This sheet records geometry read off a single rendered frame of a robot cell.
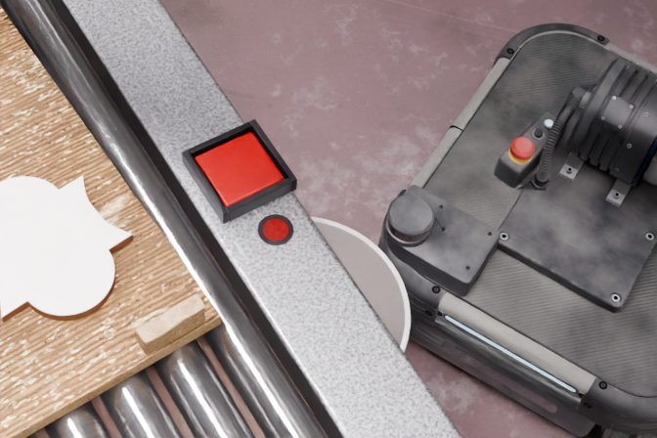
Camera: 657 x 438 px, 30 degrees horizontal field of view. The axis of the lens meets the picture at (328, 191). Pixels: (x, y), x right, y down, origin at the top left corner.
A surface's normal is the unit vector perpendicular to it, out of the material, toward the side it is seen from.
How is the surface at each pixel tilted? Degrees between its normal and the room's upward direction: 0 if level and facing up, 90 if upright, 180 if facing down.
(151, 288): 0
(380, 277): 87
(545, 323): 0
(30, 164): 0
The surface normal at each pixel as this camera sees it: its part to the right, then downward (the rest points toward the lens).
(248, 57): 0.07, -0.54
